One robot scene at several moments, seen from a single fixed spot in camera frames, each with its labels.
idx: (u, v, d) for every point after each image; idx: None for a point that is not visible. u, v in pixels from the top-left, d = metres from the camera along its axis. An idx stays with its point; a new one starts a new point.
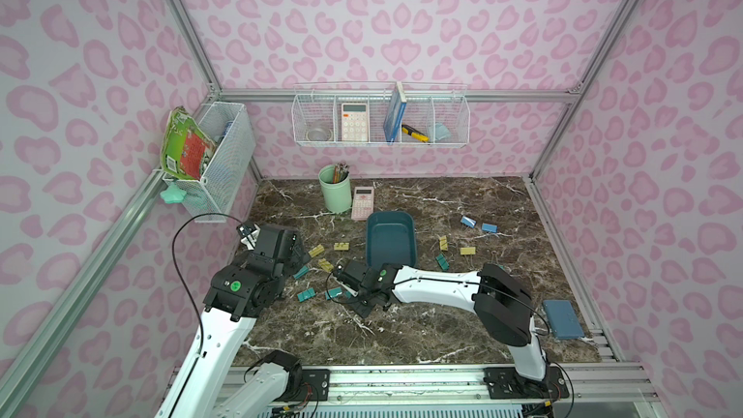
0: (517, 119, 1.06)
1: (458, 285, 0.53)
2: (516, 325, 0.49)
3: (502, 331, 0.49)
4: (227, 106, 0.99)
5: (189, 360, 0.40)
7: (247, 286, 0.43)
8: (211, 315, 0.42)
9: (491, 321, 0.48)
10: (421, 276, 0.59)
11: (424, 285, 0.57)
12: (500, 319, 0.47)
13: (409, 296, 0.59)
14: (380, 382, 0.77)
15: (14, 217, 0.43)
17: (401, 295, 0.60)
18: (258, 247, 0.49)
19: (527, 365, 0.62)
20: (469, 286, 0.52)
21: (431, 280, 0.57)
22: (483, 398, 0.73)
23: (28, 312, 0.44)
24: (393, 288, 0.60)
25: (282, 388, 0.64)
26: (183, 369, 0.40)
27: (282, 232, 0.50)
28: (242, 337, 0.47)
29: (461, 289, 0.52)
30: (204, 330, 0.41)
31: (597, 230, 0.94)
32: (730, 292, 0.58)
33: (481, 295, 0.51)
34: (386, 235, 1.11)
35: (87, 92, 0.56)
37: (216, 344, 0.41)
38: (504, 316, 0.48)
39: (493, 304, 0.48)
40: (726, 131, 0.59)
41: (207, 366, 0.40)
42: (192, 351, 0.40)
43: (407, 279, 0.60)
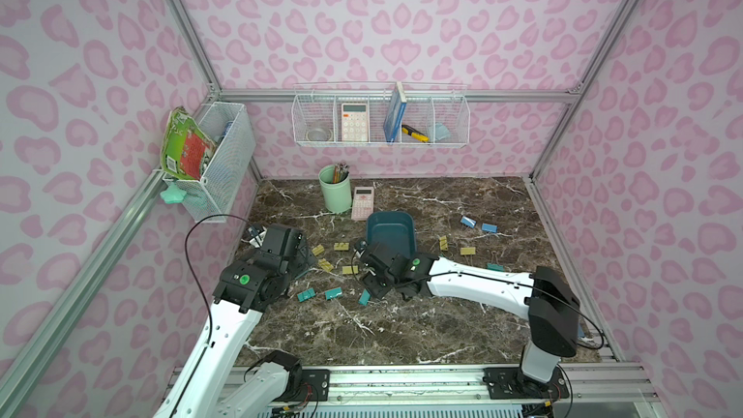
0: (517, 119, 1.06)
1: (507, 285, 0.49)
2: (570, 338, 0.45)
3: (549, 342, 0.47)
4: (227, 106, 0.99)
5: (194, 351, 0.41)
7: (255, 280, 0.45)
8: (218, 309, 0.43)
9: (541, 330, 0.45)
10: (460, 270, 0.55)
11: (466, 282, 0.52)
12: (554, 330, 0.43)
13: (445, 291, 0.55)
14: (380, 382, 0.77)
15: (14, 217, 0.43)
17: (432, 287, 0.55)
18: (266, 244, 0.51)
19: (540, 368, 0.61)
20: (520, 288, 0.48)
21: (475, 276, 0.52)
22: (483, 399, 0.73)
23: (28, 313, 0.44)
24: (428, 279, 0.56)
25: (282, 387, 0.64)
26: (189, 361, 0.41)
27: (289, 230, 0.53)
28: (249, 332, 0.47)
29: (511, 289, 0.48)
30: (213, 321, 0.43)
31: (597, 230, 0.94)
32: (731, 292, 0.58)
33: (536, 301, 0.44)
34: (387, 235, 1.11)
35: (87, 92, 0.56)
37: (224, 334, 0.42)
38: (559, 328, 0.44)
39: (549, 312, 0.44)
40: (727, 131, 0.59)
41: (215, 356, 0.41)
42: (199, 342, 0.42)
43: (446, 272, 0.55)
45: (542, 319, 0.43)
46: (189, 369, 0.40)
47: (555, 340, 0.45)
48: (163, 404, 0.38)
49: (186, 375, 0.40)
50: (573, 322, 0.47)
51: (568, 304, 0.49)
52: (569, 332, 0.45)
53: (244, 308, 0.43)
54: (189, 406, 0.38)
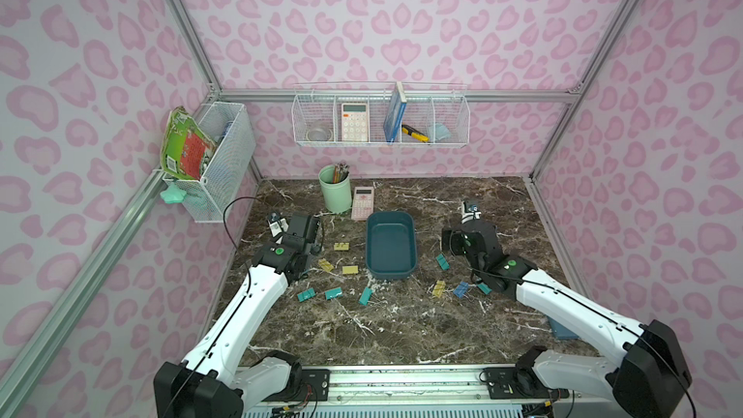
0: (517, 119, 1.06)
1: (608, 323, 0.45)
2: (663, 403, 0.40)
3: (635, 392, 0.42)
4: (227, 106, 0.99)
5: (234, 300, 0.48)
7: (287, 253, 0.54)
8: (256, 270, 0.52)
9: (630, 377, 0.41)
10: (558, 289, 0.52)
11: (560, 302, 0.50)
12: (647, 384, 0.40)
13: (533, 300, 0.54)
14: (380, 382, 0.77)
15: (14, 217, 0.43)
17: (521, 294, 0.55)
18: (291, 228, 0.60)
19: (558, 380, 0.60)
20: (624, 332, 0.44)
21: (576, 303, 0.49)
22: (483, 399, 0.73)
23: (28, 312, 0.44)
24: (519, 282, 0.56)
25: (283, 382, 0.64)
26: (228, 308, 0.47)
27: (310, 218, 0.63)
28: (277, 293, 0.53)
29: (612, 329, 0.45)
30: (252, 279, 0.50)
31: (597, 230, 0.94)
32: (731, 292, 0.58)
33: (638, 349, 0.41)
34: (388, 235, 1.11)
35: (87, 92, 0.56)
37: (260, 289, 0.49)
38: (655, 387, 0.40)
39: (651, 367, 0.40)
40: (726, 131, 0.59)
41: (251, 305, 0.47)
42: (239, 293, 0.48)
43: (543, 284, 0.54)
45: (637, 368, 0.40)
46: (228, 313, 0.46)
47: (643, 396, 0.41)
48: (205, 340, 0.43)
49: (225, 317, 0.45)
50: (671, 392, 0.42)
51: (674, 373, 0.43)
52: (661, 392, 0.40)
53: (279, 270, 0.52)
54: (226, 343, 0.43)
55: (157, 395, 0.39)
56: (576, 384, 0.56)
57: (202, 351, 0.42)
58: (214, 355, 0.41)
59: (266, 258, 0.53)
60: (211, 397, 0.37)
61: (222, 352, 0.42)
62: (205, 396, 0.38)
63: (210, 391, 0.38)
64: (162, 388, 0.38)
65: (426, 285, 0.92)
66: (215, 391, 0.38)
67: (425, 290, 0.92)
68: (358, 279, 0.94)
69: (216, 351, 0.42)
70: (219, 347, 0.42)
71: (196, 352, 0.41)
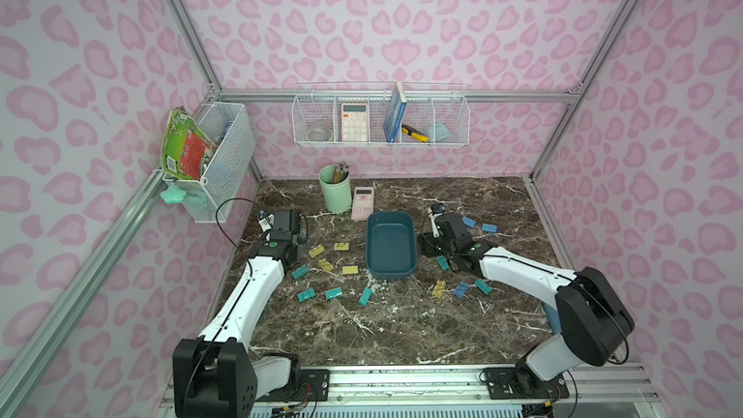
0: (517, 119, 1.06)
1: (548, 275, 0.51)
2: (598, 337, 0.44)
3: (578, 336, 0.46)
4: (227, 106, 0.99)
5: (240, 284, 0.51)
7: (280, 246, 0.59)
8: (254, 260, 0.56)
9: (568, 319, 0.46)
10: (512, 256, 0.59)
11: (513, 266, 0.57)
12: (579, 320, 0.44)
13: (493, 271, 0.61)
14: (380, 382, 0.77)
15: (14, 217, 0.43)
17: (485, 267, 0.62)
18: (277, 224, 0.64)
19: (548, 367, 0.61)
20: (559, 279, 0.50)
21: (523, 264, 0.56)
22: (483, 399, 0.73)
23: (28, 312, 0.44)
24: (481, 256, 0.63)
25: (286, 376, 0.65)
26: (235, 290, 0.50)
27: (292, 212, 0.67)
28: (276, 281, 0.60)
29: (550, 279, 0.50)
30: (252, 265, 0.55)
31: (597, 230, 0.94)
32: (730, 293, 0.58)
33: (569, 289, 0.47)
34: (387, 235, 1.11)
35: (86, 92, 0.56)
37: (263, 273, 0.53)
38: (588, 322, 0.45)
39: (580, 302, 0.45)
40: (726, 131, 0.59)
41: (256, 286, 0.51)
42: (243, 279, 0.52)
43: (499, 254, 0.61)
45: (567, 305, 0.45)
46: (236, 294, 0.49)
47: (581, 335, 0.45)
48: (217, 316, 0.46)
49: (235, 296, 0.49)
50: (609, 330, 0.46)
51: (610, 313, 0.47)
52: (594, 326, 0.45)
53: (277, 257, 0.57)
54: (240, 315, 0.46)
55: (174, 373, 0.40)
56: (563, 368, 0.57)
57: (218, 324, 0.44)
58: (230, 327, 0.44)
59: (262, 251, 0.58)
60: (233, 360, 0.40)
61: (237, 324, 0.45)
62: (227, 360, 0.40)
63: (233, 354, 0.40)
64: (180, 364, 0.40)
65: (426, 285, 0.92)
66: (236, 354, 0.40)
67: (425, 291, 0.92)
68: (358, 279, 0.94)
69: (231, 324, 0.44)
70: (233, 320, 0.45)
71: (212, 327, 0.44)
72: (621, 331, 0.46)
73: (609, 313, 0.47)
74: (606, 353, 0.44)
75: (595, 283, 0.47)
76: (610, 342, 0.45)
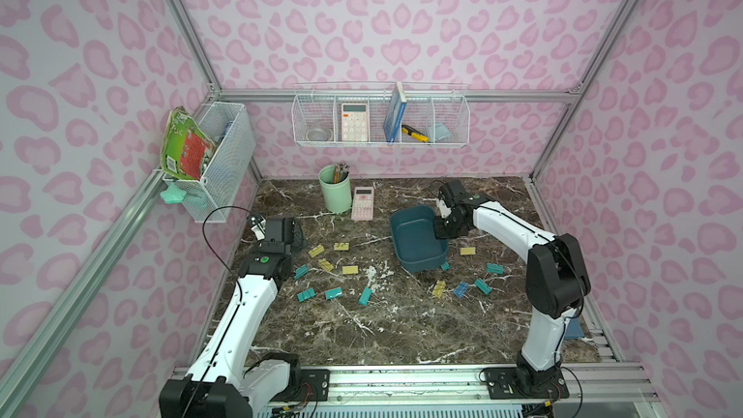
0: (517, 119, 1.06)
1: (528, 232, 0.56)
2: (554, 291, 0.50)
3: (539, 288, 0.52)
4: (227, 106, 0.99)
5: (229, 309, 0.48)
7: (271, 261, 0.56)
8: (245, 279, 0.53)
9: (533, 273, 0.52)
10: (503, 213, 0.63)
11: (500, 219, 0.62)
12: (543, 274, 0.50)
13: (484, 223, 0.65)
14: (380, 382, 0.77)
15: (14, 217, 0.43)
17: (476, 218, 0.67)
18: (268, 234, 0.60)
19: (534, 350, 0.64)
20: (539, 237, 0.54)
21: (511, 220, 0.60)
22: (483, 399, 0.73)
23: (28, 313, 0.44)
24: (476, 207, 0.67)
25: (286, 381, 0.65)
26: (223, 317, 0.47)
27: (285, 219, 0.63)
28: (270, 298, 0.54)
29: (530, 235, 0.55)
30: (243, 285, 0.52)
31: (597, 230, 0.94)
32: (731, 292, 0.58)
33: (543, 247, 0.53)
34: (415, 231, 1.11)
35: (87, 92, 0.56)
37: (253, 295, 0.50)
38: (549, 277, 0.50)
39: (549, 259, 0.50)
40: (726, 131, 0.59)
41: (247, 313, 0.48)
42: (232, 302, 0.49)
43: (491, 208, 0.65)
45: (536, 259, 0.50)
46: (224, 322, 0.46)
47: (542, 287, 0.51)
48: (204, 351, 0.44)
49: (223, 326, 0.46)
50: (568, 288, 0.52)
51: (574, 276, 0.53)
52: (553, 282, 0.50)
53: (269, 276, 0.54)
54: (229, 349, 0.43)
55: (163, 415, 0.38)
56: (545, 346, 0.60)
57: (205, 361, 0.42)
58: (220, 364, 0.42)
59: (252, 269, 0.54)
60: (223, 402, 0.38)
61: (226, 359, 0.42)
62: (218, 402, 0.38)
63: (222, 396, 0.38)
64: (168, 406, 0.38)
65: (426, 285, 0.92)
66: (226, 395, 0.38)
67: (425, 291, 0.92)
68: (358, 279, 0.94)
69: (221, 360, 0.42)
70: (222, 355, 0.43)
71: (199, 365, 0.41)
72: (579, 293, 0.52)
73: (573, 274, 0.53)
74: (556, 307, 0.51)
75: (569, 246, 0.51)
76: (566, 297, 0.51)
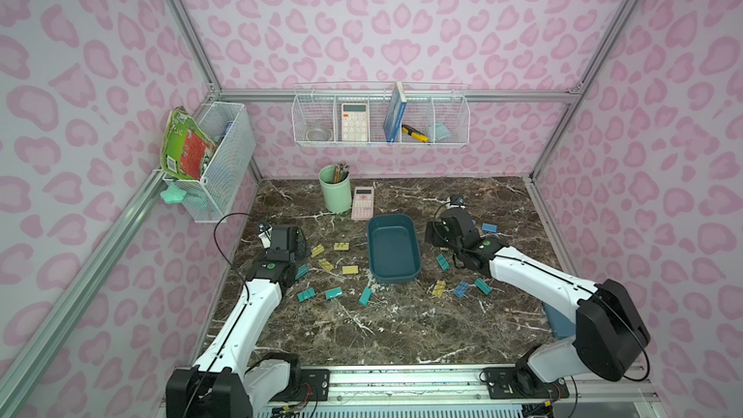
0: (517, 119, 1.06)
1: (566, 285, 0.49)
2: (615, 355, 0.43)
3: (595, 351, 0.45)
4: (227, 106, 0.99)
5: (235, 309, 0.51)
7: (277, 267, 0.59)
8: (252, 283, 0.55)
9: (584, 332, 0.45)
10: (525, 261, 0.56)
11: (525, 270, 0.55)
12: (600, 337, 0.42)
13: (505, 274, 0.58)
14: (380, 382, 0.77)
15: (15, 217, 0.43)
17: (494, 270, 0.60)
18: (274, 242, 0.63)
19: (548, 368, 0.61)
20: (579, 290, 0.47)
21: (539, 270, 0.53)
22: (482, 398, 0.73)
23: (28, 312, 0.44)
24: (491, 257, 0.60)
25: (286, 380, 0.65)
26: (230, 315, 0.49)
27: (289, 226, 0.66)
28: (273, 303, 0.56)
29: (569, 289, 0.48)
30: (250, 287, 0.54)
31: (597, 230, 0.94)
32: (730, 292, 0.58)
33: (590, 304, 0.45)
34: (389, 238, 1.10)
35: (87, 92, 0.56)
37: (260, 296, 0.53)
38: (607, 339, 0.43)
39: (602, 319, 0.43)
40: (727, 131, 0.59)
41: (252, 312, 0.50)
42: (240, 301, 0.52)
43: (511, 257, 0.58)
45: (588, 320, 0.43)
46: (231, 320, 0.48)
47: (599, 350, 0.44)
48: (211, 345, 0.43)
49: (230, 322, 0.48)
50: (627, 346, 0.44)
51: (629, 329, 0.46)
52: (612, 342, 0.43)
53: (275, 280, 0.57)
54: (236, 343, 0.45)
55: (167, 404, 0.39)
56: (565, 371, 0.57)
57: (212, 353, 0.43)
58: (225, 356, 0.43)
59: (259, 274, 0.57)
60: (228, 391, 0.39)
61: (232, 353, 0.44)
62: (222, 390, 0.39)
63: (227, 385, 0.39)
64: (174, 396, 0.39)
65: (426, 285, 0.92)
66: (231, 385, 0.39)
67: (425, 291, 0.92)
68: (358, 279, 0.94)
69: (226, 353, 0.43)
70: (228, 348, 0.44)
71: (207, 356, 0.43)
72: (638, 347, 0.44)
73: (627, 327, 0.46)
74: (621, 371, 0.43)
75: (615, 295, 0.45)
76: (627, 358, 0.43)
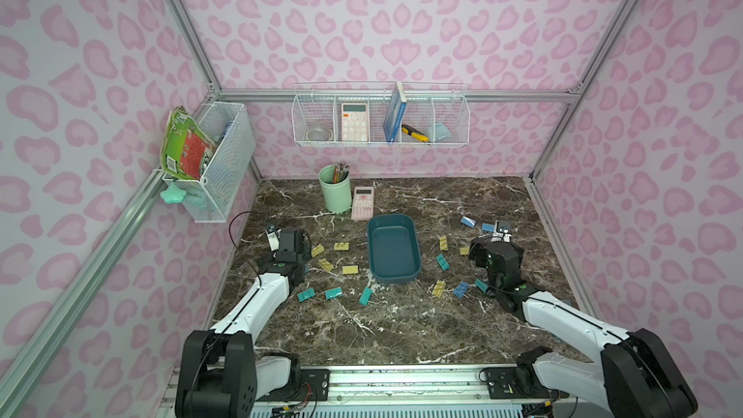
0: (517, 119, 1.06)
1: (594, 328, 0.49)
2: (647, 408, 0.40)
3: (626, 402, 0.42)
4: (227, 106, 0.99)
5: (250, 292, 0.54)
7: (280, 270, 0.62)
8: (264, 276, 0.60)
9: (615, 381, 0.43)
10: (557, 305, 0.57)
11: (555, 313, 0.56)
12: (627, 383, 0.41)
13: (537, 316, 0.59)
14: (380, 382, 0.77)
15: (14, 217, 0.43)
17: (527, 312, 0.61)
18: (282, 245, 0.68)
19: (552, 376, 0.61)
20: (609, 336, 0.47)
21: (569, 313, 0.54)
22: (482, 398, 0.73)
23: (28, 312, 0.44)
24: (525, 300, 0.61)
25: (286, 377, 0.65)
26: (243, 298, 0.53)
27: (296, 231, 0.71)
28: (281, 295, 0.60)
29: (597, 333, 0.48)
30: (262, 278, 0.59)
31: (597, 230, 0.94)
32: (730, 292, 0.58)
33: (617, 348, 0.44)
34: (389, 238, 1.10)
35: (87, 92, 0.56)
37: (270, 283, 0.58)
38: (636, 387, 0.41)
39: (628, 365, 0.42)
40: (726, 131, 0.59)
41: (263, 295, 0.54)
42: (253, 286, 0.57)
43: (545, 301, 0.59)
45: (613, 364, 0.42)
46: (245, 300, 0.52)
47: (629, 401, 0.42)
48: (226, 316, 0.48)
49: (244, 302, 0.52)
50: (663, 403, 0.41)
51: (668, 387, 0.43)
52: (643, 395, 0.41)
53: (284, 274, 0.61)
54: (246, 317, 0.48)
55: (183, 360, 0.42)
56: (574, 389, 0.56)
57: (227, 320, 0.47)
58: (239, 322, 0.47)
59: (271, 269, 0.62)
60: (242, 348, 0.42)
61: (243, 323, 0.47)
62: (236, 349, 0.42)
63: (241, 343, 0.42)
64: (192, 352, 0.42)
65: (426, 285, 0.92)
66: (245, 345, 0.42)
67: (425, 290, 0.92)
68: (358, 279, 0.94)
69: (240, 321, 0.47)
70: (242, 317, 0.48)
71: (222, 323, 0.46)
72: (678, 409, 0.41)
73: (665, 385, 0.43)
74: None
75: (651, 347, 0.43)
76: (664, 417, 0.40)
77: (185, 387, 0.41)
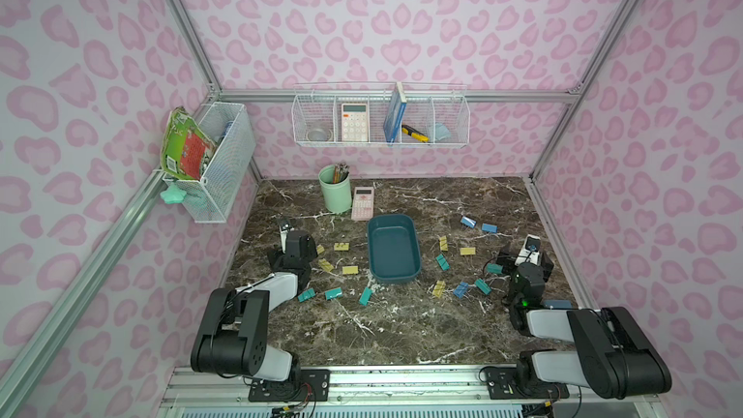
0: (517, 119, 1.06)
1: None
2: (606, 356, 0.45)
3: (591, 359, 0.46)
4: (227, 106, 0.99)
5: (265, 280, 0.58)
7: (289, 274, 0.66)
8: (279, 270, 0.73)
9: (581, 341, 0.47)
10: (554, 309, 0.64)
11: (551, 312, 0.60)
12: (587, 335, 0.46)
13: (540, 325, 0.63)
14: (380, 382, 0.77)
15: (14, 217, 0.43)
17: (530, 321, 0.66)
18: (288, 250, 0.73)
19: (549, 368, 0.61)
20: None
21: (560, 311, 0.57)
22: (482, 398, 0.73)
23: (28, 312, 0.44)
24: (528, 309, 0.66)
25: (286, 372, 0.65)
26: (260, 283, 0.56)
27: (300, 238, 0.75)
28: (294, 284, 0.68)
29: None
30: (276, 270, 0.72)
31: (597, 230, 0.94)
32: (731, 293, 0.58)
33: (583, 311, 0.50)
34: (389, 238, 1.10)
35: (87, 92, 0.56)
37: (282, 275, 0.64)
38: (594, 337, 0.46)
39: (589, 319, 0.48)
40: (727, 131, 0.59)
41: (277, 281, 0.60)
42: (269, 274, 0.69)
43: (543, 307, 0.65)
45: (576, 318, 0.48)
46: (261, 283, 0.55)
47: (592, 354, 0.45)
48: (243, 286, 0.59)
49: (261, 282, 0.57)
50: (627, 359, 0.44)
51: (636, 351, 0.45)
52: (605, 346, 0.45)
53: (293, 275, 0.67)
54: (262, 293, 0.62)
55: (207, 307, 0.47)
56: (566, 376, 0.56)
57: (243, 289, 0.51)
58: None
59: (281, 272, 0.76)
60: (262, 299, 0.48)
61: None
62: (256, 301, 0.47)
63: (261, 295, 0.48)
64: (217, 302, 0.48)
65: (426, 285, 0.92)
66: (262, 299, 0.48)
67: (425, 291, 0.92)
68: (358, 279, 0.94)
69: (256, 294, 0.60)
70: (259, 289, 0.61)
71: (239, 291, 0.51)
72: (645, 369, 0.43)
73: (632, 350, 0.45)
74: (617, 379, 0.42)
75: (620, 318, 0.48)
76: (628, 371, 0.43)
77: (206, 333, 0.45)
